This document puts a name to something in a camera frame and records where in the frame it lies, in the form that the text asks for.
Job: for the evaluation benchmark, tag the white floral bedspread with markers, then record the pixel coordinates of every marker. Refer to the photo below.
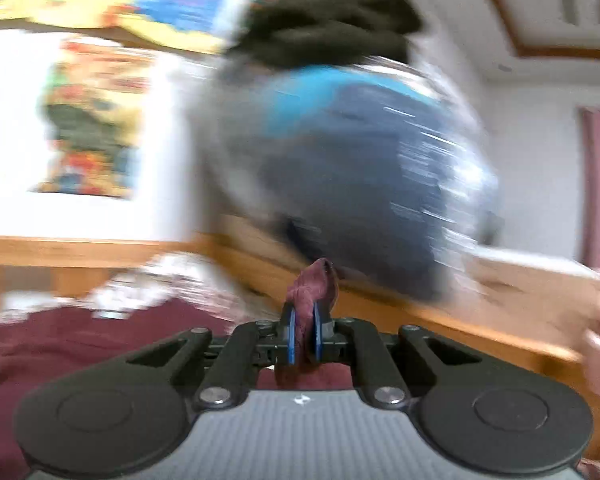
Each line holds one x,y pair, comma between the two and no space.
193,278

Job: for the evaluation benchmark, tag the maroon knit garment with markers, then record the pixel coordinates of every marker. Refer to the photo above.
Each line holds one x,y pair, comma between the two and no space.
50,345

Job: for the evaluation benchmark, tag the colourful painting poster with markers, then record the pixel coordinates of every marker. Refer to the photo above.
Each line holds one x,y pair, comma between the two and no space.
92,101

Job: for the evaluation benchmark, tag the black garment on bag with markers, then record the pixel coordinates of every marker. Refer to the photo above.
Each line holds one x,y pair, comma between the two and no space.
288,34

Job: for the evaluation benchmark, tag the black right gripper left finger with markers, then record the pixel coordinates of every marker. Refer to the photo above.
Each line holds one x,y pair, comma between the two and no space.
146,414

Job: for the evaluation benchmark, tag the plastic bag with dark clothes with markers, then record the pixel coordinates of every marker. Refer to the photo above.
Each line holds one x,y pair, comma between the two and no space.
375,166

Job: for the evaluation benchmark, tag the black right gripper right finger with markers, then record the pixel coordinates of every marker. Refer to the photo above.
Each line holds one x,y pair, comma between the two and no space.
478,411

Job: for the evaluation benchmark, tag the wooden bed frame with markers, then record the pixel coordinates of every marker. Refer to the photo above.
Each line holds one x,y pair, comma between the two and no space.
502,318

